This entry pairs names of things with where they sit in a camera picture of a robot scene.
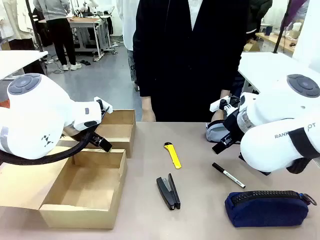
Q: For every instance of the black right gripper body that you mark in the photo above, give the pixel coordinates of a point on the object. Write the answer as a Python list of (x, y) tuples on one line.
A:
[(231, 125)]

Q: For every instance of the grey pencil case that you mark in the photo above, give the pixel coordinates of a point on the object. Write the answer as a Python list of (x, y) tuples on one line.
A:
[(212, 132)]

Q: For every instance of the black white marker pen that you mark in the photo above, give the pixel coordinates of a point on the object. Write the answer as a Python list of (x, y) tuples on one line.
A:
[(228, 175)]

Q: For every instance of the yellow utility knife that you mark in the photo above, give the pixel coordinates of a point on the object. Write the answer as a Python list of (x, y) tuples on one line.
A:
[(173, 156)]

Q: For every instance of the black stapler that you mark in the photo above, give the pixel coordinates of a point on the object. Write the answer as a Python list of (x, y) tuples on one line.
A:
[(166, 192)]

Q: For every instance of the navy blue pencil case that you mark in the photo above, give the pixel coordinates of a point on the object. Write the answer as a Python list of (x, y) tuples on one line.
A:
[(265, 212)]

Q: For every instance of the small brown cardboard box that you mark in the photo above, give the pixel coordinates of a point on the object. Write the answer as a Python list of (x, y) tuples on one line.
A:
[(120, 135)]

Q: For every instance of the large brown cardboard box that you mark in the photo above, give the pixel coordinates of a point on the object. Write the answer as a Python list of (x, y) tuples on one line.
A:
[(82, 180)]

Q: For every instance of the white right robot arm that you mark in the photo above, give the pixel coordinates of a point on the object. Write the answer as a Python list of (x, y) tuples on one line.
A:
[(270, 120)]

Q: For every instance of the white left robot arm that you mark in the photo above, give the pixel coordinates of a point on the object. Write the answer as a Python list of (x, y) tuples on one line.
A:
[(37, 112)]

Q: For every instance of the person left forearm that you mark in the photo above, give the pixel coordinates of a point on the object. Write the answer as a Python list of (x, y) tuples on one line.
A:
[(224, 93)]

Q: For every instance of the person right forearm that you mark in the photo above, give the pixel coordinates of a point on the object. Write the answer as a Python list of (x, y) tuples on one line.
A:
[(147, 101)]

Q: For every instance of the person left hand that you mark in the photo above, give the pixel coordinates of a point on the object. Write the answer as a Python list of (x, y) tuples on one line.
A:
[(218, 115)]

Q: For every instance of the person right hand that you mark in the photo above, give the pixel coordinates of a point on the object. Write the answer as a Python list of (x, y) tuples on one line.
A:
[(148, 115)]

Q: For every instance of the person torso black cardigan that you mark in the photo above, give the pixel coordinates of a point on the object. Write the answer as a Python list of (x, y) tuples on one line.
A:
[(185, 62)]

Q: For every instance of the open cardboard carton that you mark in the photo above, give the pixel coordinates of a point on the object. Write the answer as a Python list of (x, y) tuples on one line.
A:
[(252, 47)]

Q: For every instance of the light wooden desk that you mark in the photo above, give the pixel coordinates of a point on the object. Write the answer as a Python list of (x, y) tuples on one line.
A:
[(285, 43)]

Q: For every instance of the dark blue mug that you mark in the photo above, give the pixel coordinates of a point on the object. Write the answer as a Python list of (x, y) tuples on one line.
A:
[(268, 30)]

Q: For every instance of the black stand pole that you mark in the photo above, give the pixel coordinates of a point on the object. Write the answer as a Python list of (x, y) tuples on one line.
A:
[(283, 25), (35, 27)]

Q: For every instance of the person dark puffer jacket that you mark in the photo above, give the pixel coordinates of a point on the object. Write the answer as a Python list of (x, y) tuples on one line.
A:
[(257, 15)]

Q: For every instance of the person purple clothing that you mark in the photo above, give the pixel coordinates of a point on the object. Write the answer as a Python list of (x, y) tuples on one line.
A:
[(297, 6)]

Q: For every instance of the person white shirt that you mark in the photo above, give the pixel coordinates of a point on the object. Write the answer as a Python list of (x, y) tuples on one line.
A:
[(126, 25)]

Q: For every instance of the wooden top metal workbench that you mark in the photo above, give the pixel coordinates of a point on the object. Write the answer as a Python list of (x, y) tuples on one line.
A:
[(82, 21)]

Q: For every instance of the person grey hoodie black trousers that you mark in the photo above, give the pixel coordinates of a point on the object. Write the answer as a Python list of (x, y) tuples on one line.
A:
[(61, 37)]

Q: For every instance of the white table with round corner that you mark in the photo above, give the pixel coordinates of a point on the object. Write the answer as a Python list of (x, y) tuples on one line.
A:
[(17, 62)]

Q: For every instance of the orange cloth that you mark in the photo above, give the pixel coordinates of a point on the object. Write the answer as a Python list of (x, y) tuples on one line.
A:
[(3, 103)]

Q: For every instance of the person cream jacket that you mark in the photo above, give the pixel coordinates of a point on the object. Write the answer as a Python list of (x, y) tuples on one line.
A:
[(15, 20)]

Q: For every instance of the white right wrist mount plate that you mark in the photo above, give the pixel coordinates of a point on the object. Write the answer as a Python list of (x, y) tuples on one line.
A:
[(216, 104)]

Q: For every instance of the white wrist mount plate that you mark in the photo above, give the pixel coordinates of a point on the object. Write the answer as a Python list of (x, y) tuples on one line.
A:
[(216, 104), (106, 106)]

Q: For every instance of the white left wrist mount plate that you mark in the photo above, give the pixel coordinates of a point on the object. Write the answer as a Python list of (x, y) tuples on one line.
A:
[(106, 106)]

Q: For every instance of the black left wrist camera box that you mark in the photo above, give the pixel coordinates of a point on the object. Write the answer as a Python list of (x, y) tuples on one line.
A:
[(102, 143)]

